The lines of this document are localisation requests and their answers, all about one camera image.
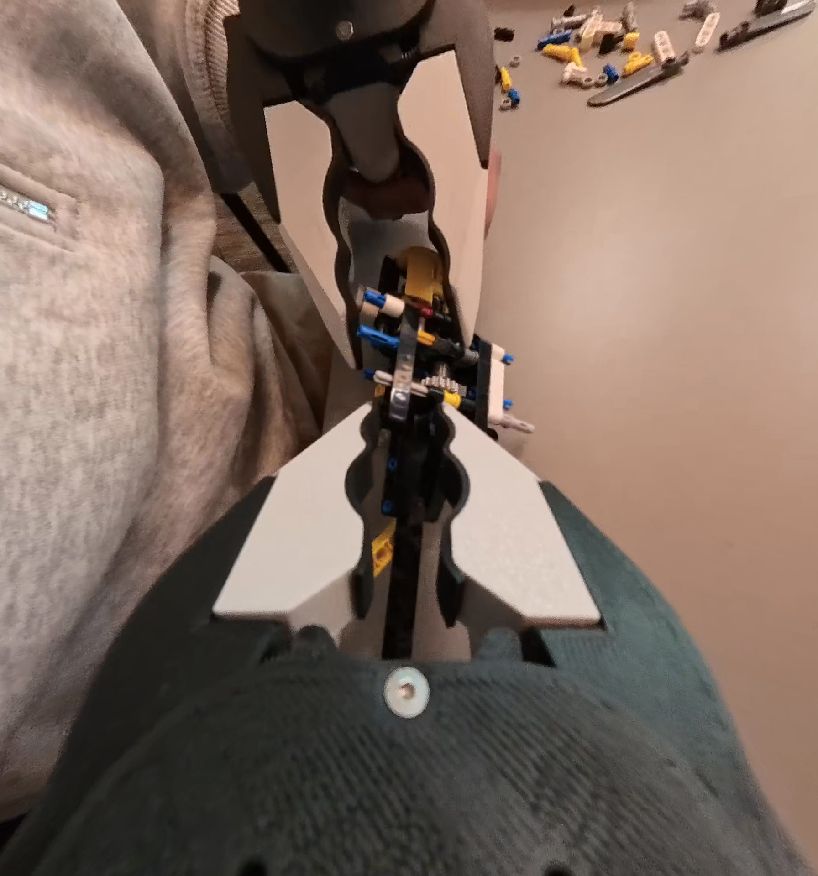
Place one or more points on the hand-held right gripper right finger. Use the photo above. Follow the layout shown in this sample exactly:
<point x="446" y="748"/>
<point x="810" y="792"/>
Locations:
<point x="525" y="554"/>

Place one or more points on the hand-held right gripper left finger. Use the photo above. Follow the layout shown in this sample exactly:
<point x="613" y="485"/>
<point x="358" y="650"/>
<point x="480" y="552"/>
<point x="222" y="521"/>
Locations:
<point x="286" y="547"/>

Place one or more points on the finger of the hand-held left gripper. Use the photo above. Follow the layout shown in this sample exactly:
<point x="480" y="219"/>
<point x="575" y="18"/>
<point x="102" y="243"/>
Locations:
<point x="460" y="191"/>
<point x="299" y="205"/>

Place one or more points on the person's left hand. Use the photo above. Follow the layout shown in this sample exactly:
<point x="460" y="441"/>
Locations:
<point x="385" y="198"/>

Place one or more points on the pile of loose lego pieces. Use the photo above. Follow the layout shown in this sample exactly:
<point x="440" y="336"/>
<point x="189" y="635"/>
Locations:
<point x="607" y="41"/>

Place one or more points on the black yellow lego model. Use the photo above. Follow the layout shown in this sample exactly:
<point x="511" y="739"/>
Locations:
<point x="409" y="493"/>

